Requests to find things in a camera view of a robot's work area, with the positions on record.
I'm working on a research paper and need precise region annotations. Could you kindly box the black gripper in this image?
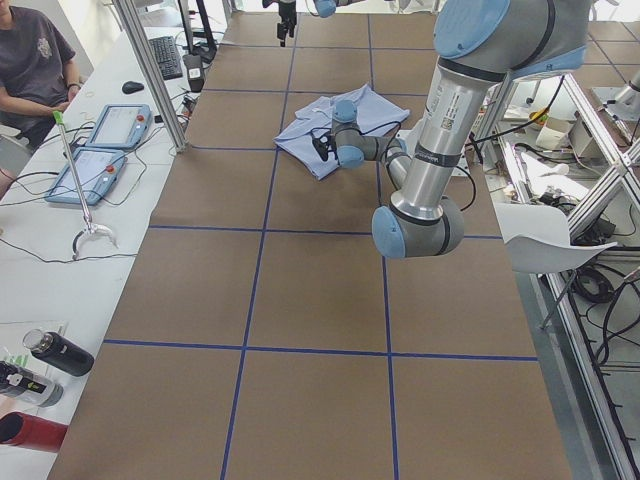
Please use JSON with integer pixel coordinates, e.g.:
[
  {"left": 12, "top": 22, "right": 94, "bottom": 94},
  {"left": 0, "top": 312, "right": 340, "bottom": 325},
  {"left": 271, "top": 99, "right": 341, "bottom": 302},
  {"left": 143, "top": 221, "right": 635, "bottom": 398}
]
[
  {"left": 322, "top": 133, "right": 337, "bottom": 161},
  {"left": 277, "top": 0, "right": 297, "bottom": 47}
]

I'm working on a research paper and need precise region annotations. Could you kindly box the blue striped button shirt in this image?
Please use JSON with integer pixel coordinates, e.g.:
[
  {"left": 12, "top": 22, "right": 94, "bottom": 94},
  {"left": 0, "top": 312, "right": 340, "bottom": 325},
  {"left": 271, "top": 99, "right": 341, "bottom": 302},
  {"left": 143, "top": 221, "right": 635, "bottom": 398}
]
[{"left": 274, "top": 85, "right": 409, "bottom": 180}]

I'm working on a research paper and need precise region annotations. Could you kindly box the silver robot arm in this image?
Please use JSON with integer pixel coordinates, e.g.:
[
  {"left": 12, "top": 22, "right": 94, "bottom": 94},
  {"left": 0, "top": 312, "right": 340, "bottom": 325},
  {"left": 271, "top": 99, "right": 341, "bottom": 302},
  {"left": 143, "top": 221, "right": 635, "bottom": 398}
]
[
  {"left": 331, "top": 1, "right": 591, "bottom": 258},
  {"left": 262, "top": 0, "right": 359, "bottom": 47}
]

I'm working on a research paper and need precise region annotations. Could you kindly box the black keyboard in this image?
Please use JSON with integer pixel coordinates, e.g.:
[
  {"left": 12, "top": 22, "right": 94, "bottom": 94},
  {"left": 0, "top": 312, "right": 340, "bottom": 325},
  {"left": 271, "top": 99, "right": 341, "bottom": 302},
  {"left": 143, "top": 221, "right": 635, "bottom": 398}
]
[{"left": 149, "top": 36, "right": 183, "bottom": 80}]

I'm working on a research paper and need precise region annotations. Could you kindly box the black computer mouse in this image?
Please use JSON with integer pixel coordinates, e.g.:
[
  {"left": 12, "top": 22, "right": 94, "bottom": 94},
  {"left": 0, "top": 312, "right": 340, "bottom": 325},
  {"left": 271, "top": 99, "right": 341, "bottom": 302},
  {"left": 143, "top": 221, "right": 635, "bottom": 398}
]
[{"left": 121, "top": 81, "right": 144, "bottom": 95}]

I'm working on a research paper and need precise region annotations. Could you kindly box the upper blue teach pendant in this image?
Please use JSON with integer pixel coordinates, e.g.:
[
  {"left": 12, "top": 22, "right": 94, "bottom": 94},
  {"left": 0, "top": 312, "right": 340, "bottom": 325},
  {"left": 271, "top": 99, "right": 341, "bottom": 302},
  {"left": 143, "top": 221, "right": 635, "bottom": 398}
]
[{"left": 85, "top": 104, "right": 153, "bottom": 151}]

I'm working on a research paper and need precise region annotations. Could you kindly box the blue teach pendant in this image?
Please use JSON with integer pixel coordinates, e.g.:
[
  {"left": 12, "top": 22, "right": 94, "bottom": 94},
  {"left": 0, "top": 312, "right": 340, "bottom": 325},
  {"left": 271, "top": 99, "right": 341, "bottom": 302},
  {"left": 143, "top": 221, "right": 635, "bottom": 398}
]
[
  {"left": 44, "top": 147, "right": 126, "bottom": 206},
  {"left": 85, "top": 104, "right": 153, "bottom": 151}
]

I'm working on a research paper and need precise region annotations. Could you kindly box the white cardboard box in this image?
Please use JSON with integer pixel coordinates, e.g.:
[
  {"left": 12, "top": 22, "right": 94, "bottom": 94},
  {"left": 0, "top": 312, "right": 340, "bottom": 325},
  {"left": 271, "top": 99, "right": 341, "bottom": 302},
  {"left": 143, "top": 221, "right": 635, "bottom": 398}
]
[{"left": 535, "top": 117, "right": 573, "bottom": 150}]

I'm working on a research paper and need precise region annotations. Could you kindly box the white plastic chair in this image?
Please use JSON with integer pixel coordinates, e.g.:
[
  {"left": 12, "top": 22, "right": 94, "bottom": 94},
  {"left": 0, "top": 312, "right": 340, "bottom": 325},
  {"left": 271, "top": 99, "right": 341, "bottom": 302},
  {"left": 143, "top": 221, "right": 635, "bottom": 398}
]
[{"left": 494, "top": 203, "right": 618, "bottom": 329}]

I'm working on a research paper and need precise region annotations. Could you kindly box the lower blue teach pendant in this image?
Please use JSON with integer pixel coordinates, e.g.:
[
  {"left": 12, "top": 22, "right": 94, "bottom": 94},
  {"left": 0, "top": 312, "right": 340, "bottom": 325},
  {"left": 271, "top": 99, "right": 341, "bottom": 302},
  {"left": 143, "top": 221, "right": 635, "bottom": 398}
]
[{"left": 44, "top": 147, "right": 126, "bottom": 206}]

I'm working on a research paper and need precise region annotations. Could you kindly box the metal reacher grabber tool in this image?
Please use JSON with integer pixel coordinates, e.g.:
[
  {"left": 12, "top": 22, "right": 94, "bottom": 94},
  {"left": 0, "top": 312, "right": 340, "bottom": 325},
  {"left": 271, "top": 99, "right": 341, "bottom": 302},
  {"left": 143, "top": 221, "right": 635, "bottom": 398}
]
[{"left": 52, "top": 110, "right": 117, "bottom": 261}]

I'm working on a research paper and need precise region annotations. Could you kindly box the seated person dark shirt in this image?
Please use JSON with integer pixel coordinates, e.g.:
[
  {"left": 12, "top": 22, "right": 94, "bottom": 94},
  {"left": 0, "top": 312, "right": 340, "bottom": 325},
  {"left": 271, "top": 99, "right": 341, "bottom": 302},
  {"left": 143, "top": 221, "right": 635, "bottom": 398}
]
[{"left": 0, "top": 5, "right": 84, "bottom": 201}]

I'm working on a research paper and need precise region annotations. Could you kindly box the black water bottle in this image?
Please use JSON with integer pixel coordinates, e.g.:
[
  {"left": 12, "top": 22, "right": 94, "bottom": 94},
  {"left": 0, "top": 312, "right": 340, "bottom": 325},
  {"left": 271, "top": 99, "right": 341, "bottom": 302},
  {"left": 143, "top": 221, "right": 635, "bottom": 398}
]
[{"left": 23, "top": 329, "right": 94, "bottom": 377}]

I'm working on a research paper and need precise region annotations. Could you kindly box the grey labelled bottle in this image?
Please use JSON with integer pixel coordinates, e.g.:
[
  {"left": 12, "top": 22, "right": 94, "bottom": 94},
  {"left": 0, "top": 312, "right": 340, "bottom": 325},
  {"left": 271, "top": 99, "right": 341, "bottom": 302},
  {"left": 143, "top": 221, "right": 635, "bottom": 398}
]
[{"left": 1, "top": 361, "right": 64, "bottom": 408}]

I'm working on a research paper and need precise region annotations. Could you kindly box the red cylinder bottle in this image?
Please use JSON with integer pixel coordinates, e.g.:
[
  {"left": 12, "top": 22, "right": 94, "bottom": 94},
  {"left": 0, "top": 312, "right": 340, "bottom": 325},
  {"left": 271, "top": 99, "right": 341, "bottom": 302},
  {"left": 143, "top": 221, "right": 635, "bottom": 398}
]
[{"left": 1, "top": 412, "right": 68, "bottom": 453}]

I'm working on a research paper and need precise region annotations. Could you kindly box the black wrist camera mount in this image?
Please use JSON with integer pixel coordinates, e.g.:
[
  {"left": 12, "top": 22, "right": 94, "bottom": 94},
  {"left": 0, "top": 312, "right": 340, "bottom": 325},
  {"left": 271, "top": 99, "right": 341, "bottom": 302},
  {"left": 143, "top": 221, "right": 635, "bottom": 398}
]
[{"left": 310, "top": 129, "right": 332, "bottom": 162}]

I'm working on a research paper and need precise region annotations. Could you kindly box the aluminium frame post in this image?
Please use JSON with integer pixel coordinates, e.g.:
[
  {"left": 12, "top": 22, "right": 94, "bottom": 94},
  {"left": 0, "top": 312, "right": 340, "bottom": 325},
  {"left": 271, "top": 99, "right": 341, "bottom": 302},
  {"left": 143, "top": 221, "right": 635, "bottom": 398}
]
[{"left": 113, "top": 0, "right": 187, "bottom": 153}]

